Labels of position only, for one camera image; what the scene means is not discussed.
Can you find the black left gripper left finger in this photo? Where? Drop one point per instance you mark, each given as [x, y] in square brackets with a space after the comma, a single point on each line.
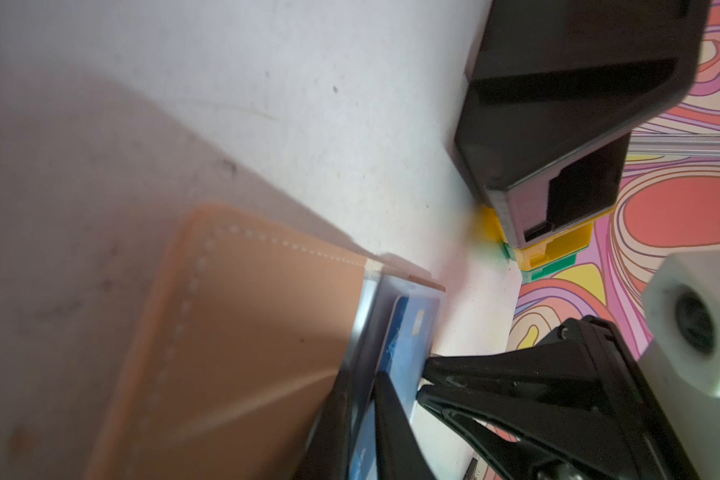
[327, 455]

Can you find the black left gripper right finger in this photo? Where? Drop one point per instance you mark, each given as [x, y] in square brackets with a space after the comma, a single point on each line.
[398, 455]

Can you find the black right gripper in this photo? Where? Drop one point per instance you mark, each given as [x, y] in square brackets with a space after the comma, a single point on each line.
[609, 424]

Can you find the blue VIP credit card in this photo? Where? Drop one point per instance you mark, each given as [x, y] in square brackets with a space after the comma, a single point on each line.
[407, 348]

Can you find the tan leather card holder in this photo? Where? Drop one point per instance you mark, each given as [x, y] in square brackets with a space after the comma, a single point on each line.
[246, 329]

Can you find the green plastic bin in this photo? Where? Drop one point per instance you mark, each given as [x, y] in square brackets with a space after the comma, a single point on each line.
[546, 268]

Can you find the yellow plastic bin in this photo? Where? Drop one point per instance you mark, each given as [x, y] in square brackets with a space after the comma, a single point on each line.
[576, 238]

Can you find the black plastic bin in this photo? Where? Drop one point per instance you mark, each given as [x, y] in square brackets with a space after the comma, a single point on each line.
[556, 90]

